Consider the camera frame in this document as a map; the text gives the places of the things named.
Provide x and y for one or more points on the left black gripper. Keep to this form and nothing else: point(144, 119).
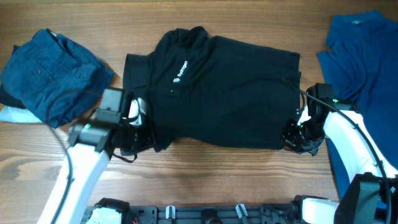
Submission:
point(148, 142)

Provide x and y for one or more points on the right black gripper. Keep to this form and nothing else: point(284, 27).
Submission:
point(290, 144)

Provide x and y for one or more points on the black polo shirt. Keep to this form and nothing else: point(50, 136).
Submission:
point(214, 89)

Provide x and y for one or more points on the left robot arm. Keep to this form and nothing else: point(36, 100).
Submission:
point(120, 122)

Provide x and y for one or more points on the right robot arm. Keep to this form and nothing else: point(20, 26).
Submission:
point(372, 193)

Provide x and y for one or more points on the blue polo shirt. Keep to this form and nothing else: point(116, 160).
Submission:
point(361, 66)

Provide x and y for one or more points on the folded navy blue shorts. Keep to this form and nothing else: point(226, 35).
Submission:
point(55, 78)

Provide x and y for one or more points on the folded white garment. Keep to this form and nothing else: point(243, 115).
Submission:
point(17, 115)

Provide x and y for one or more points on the folded black garment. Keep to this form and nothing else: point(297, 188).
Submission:
point(9, 96)

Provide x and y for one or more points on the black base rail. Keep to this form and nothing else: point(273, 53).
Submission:
point(241, 213)

